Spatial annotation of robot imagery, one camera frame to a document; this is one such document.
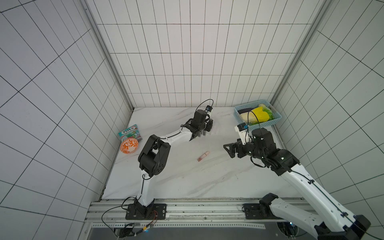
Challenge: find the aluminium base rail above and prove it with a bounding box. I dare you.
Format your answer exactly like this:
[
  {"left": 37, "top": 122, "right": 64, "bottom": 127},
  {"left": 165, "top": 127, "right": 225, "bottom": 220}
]
[{"left": 85, "top": 198, "right": 280, "bottom": 229}]

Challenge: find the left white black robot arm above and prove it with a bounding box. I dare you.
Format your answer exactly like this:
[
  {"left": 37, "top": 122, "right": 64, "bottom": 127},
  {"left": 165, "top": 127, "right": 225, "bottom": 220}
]
[{"left": 124, "top": 105, "right": 214, "bottom": 220}]

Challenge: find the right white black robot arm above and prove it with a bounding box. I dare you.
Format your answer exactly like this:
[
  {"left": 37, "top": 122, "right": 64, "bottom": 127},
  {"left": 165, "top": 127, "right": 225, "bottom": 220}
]
[{"left": 223, "top": 124, "right": 371, "bottom": 240}]

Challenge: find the orange white patterned bowl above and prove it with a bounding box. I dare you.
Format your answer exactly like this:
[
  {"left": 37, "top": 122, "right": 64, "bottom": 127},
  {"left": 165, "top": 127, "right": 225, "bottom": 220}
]
[{"left": 120, "top": 138, "right": 139, "bottom": 154}]

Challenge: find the yellow green toy cabbage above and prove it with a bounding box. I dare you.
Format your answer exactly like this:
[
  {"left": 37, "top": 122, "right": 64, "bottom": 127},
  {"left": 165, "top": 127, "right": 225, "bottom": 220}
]
[{"left": 240, "top": 104, "right": 275, "bottom": 125}]

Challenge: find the teal mint candy bag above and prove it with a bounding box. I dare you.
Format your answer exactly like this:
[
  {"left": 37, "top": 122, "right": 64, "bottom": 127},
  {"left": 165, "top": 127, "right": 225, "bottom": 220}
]
[{"left": 119, "top": 125, "right": 142, "bottom": 142}]

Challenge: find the clear acrylic lipstick organizer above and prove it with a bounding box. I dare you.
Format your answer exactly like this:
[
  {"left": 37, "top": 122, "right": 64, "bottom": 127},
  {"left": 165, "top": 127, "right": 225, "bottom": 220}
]
[{"left": 200, "top": 120, "right": 222, "bottom": 137}]

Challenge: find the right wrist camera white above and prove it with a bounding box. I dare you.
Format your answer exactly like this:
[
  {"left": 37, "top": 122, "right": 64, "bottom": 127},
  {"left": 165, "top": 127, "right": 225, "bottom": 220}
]
[{"left": 235, "top": 123, "right": 252, "bottom": 145}]

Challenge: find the blue plastic basket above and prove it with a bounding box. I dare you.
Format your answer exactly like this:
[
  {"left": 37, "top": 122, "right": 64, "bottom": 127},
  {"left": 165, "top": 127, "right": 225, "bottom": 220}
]
[{"left": 234, "top": 100, "right": 282, "bottom": 132}]

